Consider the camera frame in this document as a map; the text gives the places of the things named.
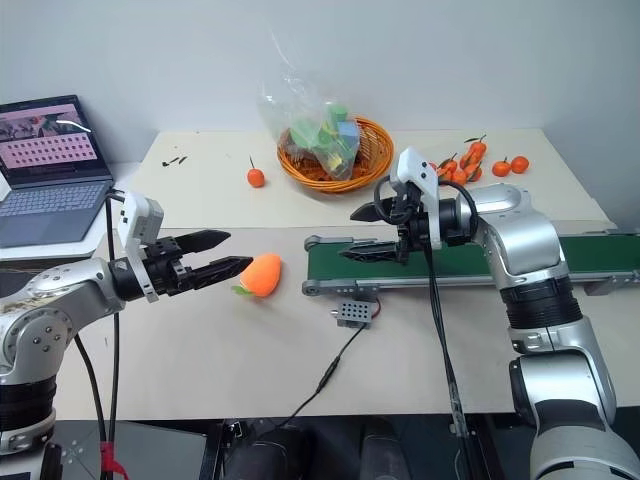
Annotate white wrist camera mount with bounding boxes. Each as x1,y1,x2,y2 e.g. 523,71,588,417
389,146,444,251
116,189,166,304

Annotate open grey laptop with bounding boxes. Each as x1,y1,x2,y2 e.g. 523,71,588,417
0,94,116,249

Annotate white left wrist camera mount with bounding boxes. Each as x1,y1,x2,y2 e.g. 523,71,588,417
116,189,166,304

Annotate tangerine with long stem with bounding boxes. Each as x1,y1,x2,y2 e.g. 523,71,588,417
246,155,267,189

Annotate leafy tangerine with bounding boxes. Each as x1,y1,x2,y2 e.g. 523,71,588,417
462,133,489,164

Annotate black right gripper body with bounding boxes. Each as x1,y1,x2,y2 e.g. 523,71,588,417
391,180,432,267

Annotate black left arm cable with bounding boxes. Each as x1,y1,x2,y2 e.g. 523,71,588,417
73,188,126,480

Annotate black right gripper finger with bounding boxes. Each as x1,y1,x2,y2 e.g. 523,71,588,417
338,240,404,263
349,196,400,224

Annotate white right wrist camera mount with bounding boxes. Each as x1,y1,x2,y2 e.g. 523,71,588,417
389,146,444,251

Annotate grey perforated controller box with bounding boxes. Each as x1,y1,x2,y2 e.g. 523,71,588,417
329,300,382,331

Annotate green conveyor belt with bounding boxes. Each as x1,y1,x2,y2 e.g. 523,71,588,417
301,219,640,301

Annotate orange wicker basket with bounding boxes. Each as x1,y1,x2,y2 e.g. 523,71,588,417
276,115,395,194

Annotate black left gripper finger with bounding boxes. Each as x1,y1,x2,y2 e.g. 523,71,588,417
175,229,233,254
189,256,256,292

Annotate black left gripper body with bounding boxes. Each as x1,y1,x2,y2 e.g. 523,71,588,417
144,237,196,297

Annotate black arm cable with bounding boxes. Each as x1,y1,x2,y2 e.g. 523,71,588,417
73,188,126,480
373,174,479,480

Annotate clear bag of coloured blocks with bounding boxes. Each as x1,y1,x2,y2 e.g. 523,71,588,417
256,23,374,182

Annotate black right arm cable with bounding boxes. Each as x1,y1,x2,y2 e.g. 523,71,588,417
373,174,479,480

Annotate black controller power cable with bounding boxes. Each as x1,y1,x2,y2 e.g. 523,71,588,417
279,327,365,430

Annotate red tape on cable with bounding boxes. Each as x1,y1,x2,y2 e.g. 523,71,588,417
98,440,124,475

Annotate orange plush carrot toy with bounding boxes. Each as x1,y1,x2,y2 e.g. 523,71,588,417
230,252,284,301

